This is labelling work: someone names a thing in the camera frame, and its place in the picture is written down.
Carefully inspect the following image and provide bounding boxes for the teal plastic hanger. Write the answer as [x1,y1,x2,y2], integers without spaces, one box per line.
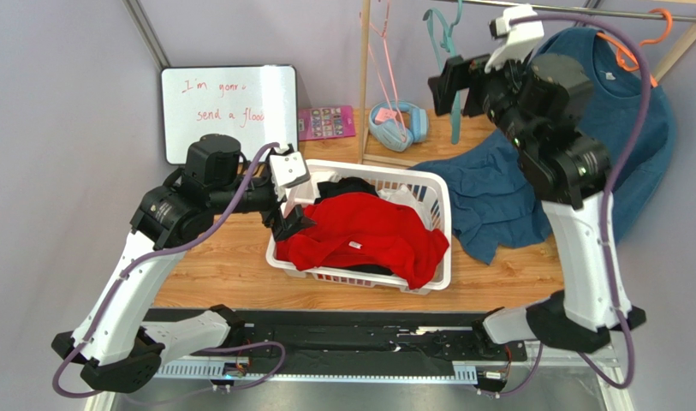
[422,1,463,145]

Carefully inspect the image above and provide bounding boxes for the red t shirt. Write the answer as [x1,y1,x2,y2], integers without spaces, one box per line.
[276,193,449,289]

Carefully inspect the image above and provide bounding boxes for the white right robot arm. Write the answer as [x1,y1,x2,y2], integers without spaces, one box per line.
[428,54,646,354]

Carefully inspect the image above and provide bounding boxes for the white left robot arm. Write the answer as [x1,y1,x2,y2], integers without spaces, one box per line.
[51,134,311,396]

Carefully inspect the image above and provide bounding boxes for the blue long sleeve shirt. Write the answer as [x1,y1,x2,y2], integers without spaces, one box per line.
[414,27,677,264]

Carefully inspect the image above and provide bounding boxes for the orange hanger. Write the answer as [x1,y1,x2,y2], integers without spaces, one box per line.
[596,8,675,89]

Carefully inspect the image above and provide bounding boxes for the black garment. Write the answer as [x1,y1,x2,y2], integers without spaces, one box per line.
[314,176,378,205]

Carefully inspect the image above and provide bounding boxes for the pink cube power adapter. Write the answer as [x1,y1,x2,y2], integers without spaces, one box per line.
[373,107,396,125]

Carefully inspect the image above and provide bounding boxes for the light blue headphones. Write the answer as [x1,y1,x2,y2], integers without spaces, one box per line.
[369,100,429,152]

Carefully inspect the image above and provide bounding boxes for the white whiteboard with red writing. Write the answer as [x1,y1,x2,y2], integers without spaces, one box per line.
[160,65,298,165]

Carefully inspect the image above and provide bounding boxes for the white plastic laundry basket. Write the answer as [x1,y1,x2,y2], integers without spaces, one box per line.
[265,159,452,295]

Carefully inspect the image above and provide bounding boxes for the white garment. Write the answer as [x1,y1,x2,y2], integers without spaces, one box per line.
[378,184,433,229]

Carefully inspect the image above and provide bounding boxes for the aluminium corner profile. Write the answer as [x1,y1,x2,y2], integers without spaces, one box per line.
[122,0,171,70]

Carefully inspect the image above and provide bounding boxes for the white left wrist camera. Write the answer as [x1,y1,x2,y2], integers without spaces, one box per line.
[267,151,311,200]

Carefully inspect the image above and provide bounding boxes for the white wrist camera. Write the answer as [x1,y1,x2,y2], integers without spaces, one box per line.
[484,4,544,74]
[267,151,311,200]

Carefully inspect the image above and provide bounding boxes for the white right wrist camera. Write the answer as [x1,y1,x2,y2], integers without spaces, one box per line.
[484,4,544,74]

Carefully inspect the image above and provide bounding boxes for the pink wire hanger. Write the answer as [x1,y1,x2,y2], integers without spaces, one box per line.
[359,0,413,144]

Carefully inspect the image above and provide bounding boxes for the metal clothes rail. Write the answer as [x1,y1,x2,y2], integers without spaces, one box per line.
[455,0,665,20]

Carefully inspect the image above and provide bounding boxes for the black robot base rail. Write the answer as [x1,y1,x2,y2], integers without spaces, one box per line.
[142,307,565,378]

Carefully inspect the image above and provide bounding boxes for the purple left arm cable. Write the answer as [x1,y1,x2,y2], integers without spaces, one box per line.
[52,142,282,399]

